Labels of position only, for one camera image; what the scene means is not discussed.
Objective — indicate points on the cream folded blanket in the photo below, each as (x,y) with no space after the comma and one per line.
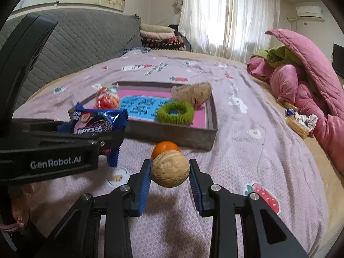
(156,28)

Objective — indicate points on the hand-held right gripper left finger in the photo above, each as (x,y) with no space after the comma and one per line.
(143,190)

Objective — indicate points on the red egg-shaped toy packet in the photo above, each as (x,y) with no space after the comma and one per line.
(107,99)

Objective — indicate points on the white sheer curtain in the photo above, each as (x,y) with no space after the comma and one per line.
(228,16)

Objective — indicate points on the white floral scrunchie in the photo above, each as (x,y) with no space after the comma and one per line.
(309,121)

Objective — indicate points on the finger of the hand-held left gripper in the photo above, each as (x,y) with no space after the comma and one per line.
(37,125)
(80,141)

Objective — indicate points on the white air conditioner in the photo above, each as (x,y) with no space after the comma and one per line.
(309,11)

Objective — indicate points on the pink quilt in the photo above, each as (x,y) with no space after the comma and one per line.
(295,83)

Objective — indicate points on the orange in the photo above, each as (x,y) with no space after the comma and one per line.
(165,147)

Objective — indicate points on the grey cardboard box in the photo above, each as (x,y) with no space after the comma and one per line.
(172,137)

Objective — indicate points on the pink folded blanket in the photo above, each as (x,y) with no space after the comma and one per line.
(157,35)

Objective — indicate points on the black cloth pile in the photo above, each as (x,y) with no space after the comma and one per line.
(186,41)

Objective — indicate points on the air conditioner pipe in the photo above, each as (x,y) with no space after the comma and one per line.
(293,18)

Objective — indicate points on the grey quilted headboard cover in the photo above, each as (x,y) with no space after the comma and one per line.
(80,40)

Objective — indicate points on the green blanket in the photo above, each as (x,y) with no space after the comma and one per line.
(279,56)

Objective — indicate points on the beige scrunchie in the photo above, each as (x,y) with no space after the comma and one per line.
(190,92)

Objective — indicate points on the dark patterned folded blanket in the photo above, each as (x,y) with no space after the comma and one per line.
(161,44)

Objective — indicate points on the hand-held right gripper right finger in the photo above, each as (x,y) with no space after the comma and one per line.
(194,190)

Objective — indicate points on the green scrunchie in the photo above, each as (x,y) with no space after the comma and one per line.
(164,117)

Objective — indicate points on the small blue candy packet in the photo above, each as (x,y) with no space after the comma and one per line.
(289,111)

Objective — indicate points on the biscuit packet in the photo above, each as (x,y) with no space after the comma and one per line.
(297,127)
(290,105)

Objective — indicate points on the person's left hand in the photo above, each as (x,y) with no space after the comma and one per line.
(22,207)

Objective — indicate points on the walnut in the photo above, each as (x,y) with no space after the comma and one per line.
(170,169)

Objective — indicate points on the black television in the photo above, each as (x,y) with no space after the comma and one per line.
(338,59)

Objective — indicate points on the blue patterned cloth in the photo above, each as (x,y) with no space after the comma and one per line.
(138,50)

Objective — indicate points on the blue snack packet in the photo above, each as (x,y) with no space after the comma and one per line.
(99,121)

